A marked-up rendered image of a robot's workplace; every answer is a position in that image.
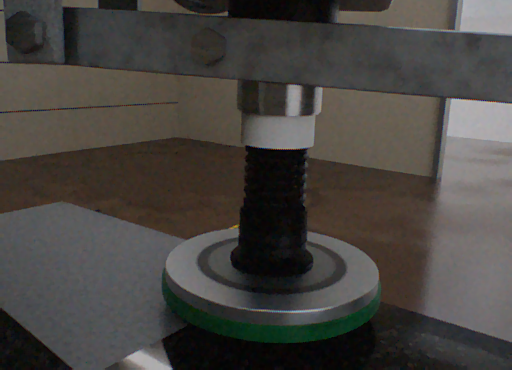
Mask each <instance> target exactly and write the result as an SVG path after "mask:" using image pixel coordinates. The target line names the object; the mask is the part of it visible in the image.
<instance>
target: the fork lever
mask: <svg viewBox="0 0 512 370"><path fill-rule="evenodd" d="M62 7H63V24H64V40H65V63H63V64H61V65H65V66H83V67H92V68H101V69H119V70H128V71H138V72H147V73H165V74H174V75H183V76H192V77H211V78H220V79H229V80H247V81H256V82H266V83H275V84H293V85H302V86H311V87H320V88H339V89H348V90H357V91H366V92H384V93H394V94H403V95H412V96H430V97H440V98H448V99H458V100H476V101H485V102H494V103H504V104H512V34H508V33H495V32H470V31H456V30H444V29H431V28H405V27H392V26H379V25H366V24H340V23H328V22H315V21H301V20H276V19H263V18H250V17H224V16H211V15H199V14H186V13H160V12H147V11H134V10H109V9H95V8H83V7H70V6H62ZM42 33H43V23H42V22H40V21H39V20H37V19H36V18H35V17H33V16H31V14H28V12H27V11H23V10H20V11H19V12H17V14H13V16H11V17H9V18H8V19H6V20H5V42H7V43H8V44H10V45H11V46H12V47H14V48H15V49H16V50H17V51H20V53H22V54H28V53H29V52H31V51H33V50H35V49H36V48H37V47H40V46H41V45H42Z"/></svg>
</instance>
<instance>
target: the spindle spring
mask: <svg viewBox="0 0 512 370"><path fill-rule="evenodd" d="M307 149H308V148H298V149H275V148H257V147H253V146H249V145H245V151H246V152H249V153H248V154H246V155H245V162H246V163H248V164H247V165H245V168H244V171H245V173H246V174H248V175H245V177H244V182H245V183H246V184H247V185H246V186H244V189H243V191H244V192H245V194H246V195H245V197H243V202H244V204H245V205H247V206H249V207H251V208H253V209H262V210H284V209H294V208H296V207H297V209H305V204H304V202H305V199H306V195H305V190H306V189H307V186H306V184H305V181H306V180H307V174H306V173H305V171H306V170H307V168H308V164H307V162H306V161H305V160H308V158H309V153H308V152H306V150H307ZM290 154H295V155H297V156H288V157H259V156H258V155H271V156H277V155H290ZM292 165H297V167H290V168H280V169H266V168H258V166H264V167H284V166H292ZM294 175H296V176H298V177H294V178H287V179H260V178H257V176H259V177H268V178H280V177H289V176H294ZM295 186H298V187H295ZM257 187H258V188H265V189H282V188H290V187H293V189H291V190H276V191H271V190H257ZM290 197H292V199H291V200H287V201H258V200H256V198H262V199H285V198H290Z"/></svg>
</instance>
